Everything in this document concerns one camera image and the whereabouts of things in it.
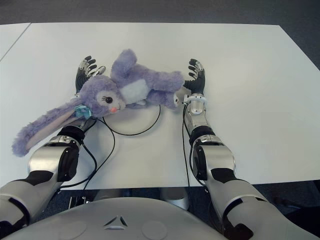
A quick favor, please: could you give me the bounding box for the white plate black rim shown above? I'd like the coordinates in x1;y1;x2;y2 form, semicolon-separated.
102;102;162;137

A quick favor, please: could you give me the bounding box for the grey robot torso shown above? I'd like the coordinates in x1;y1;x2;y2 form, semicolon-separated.
0;197;231;240

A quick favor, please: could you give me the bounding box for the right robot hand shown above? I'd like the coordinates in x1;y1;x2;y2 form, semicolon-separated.
181;58;207;96

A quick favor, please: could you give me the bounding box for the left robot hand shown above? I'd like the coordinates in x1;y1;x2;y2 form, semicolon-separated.
74;55;107;97

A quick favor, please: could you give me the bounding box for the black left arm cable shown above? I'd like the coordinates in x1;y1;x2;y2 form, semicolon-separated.
58;117;116;191

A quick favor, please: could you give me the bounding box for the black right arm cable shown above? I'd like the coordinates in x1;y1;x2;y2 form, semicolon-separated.
181;103;193;188

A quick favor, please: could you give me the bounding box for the silver table leg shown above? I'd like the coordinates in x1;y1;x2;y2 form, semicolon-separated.
159;187;190;211

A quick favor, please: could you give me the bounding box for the purple plush bunny doll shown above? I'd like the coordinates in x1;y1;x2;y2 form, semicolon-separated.
11;48;185;158

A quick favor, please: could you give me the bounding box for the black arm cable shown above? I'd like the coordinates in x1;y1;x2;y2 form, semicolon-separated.
58;117;116;191
181;103;193;188

